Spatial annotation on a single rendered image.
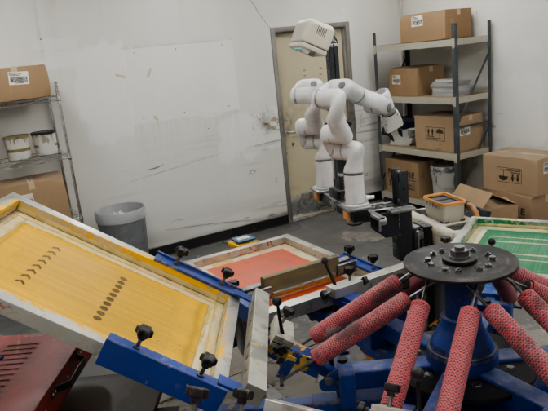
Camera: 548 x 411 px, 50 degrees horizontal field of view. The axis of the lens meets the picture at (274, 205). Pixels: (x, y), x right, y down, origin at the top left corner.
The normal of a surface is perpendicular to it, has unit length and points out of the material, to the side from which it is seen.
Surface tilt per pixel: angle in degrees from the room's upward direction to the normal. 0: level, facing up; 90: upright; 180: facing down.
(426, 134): 90
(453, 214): 92
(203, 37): 90
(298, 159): 90
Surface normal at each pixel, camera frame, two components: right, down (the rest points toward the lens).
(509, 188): -0.82, 0.25
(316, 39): 0.25, 0.22
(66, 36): 0.49, 0.17
